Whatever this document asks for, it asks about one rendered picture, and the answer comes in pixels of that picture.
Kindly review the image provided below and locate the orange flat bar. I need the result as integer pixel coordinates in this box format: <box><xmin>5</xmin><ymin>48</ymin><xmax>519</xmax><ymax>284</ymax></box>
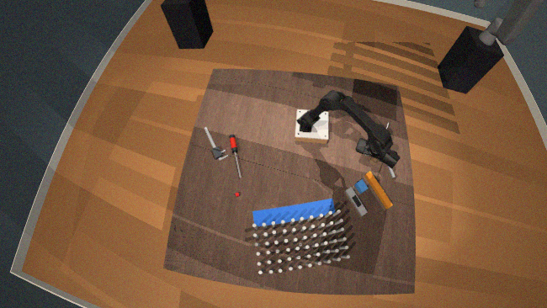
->
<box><xmin>364</xmin><ymin>171</ymin><xmax>393</xmax><ymax>209</ymax></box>

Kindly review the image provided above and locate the blue flat strip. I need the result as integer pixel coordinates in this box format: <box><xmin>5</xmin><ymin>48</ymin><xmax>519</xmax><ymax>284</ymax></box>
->
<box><xmin>253</xmin><ymin>199</ymin><xmax>336</xmax><ymax>226</ymax></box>

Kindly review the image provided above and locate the blue cube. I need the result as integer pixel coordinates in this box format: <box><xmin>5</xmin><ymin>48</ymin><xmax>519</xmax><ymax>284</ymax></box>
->
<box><xmin>354</xmin><ymin>179</ymin><xmax>368</xmax><ymax>194</ymax></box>

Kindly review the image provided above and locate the red-handled screwdriver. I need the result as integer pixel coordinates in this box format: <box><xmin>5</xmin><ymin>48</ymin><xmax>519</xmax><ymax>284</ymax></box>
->
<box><xmin>229</xmin><ymin>134</ymin><xmax>237</xmax><ymax>154</ymax></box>

